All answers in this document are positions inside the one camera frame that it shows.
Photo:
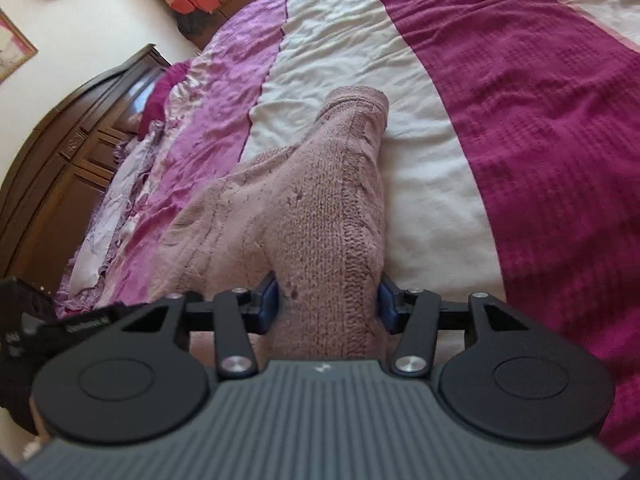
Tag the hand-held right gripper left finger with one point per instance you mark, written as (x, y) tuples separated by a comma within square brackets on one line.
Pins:
[(269, 305)]

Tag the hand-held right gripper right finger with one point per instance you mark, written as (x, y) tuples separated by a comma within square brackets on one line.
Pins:
[(386, 305)]

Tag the pink knitted sweater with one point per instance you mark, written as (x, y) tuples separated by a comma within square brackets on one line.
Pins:
[(320, 220)]

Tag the white floral ruffled pillow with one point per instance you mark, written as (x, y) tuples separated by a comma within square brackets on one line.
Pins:
[(112, 215)]

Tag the dark wooden headboard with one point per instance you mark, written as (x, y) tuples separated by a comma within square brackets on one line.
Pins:
[(55, 175)]

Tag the magenta and white striped bedspread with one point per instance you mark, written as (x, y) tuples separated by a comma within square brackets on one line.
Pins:
[(480, 125)]

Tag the magenta pillow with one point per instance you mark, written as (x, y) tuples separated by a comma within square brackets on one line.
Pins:
[(162, 92)]

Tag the dark cloth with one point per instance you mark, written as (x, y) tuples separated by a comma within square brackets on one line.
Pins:
[(197, 27)]

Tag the framed wall picture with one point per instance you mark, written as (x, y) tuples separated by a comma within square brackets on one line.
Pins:
[(12, 47)]

